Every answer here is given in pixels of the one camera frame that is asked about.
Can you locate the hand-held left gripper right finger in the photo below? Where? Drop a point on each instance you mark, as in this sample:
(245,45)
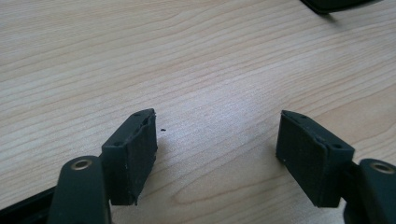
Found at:
(311,161)

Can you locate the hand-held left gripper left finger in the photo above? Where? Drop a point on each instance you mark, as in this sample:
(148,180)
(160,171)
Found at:
(130,161)

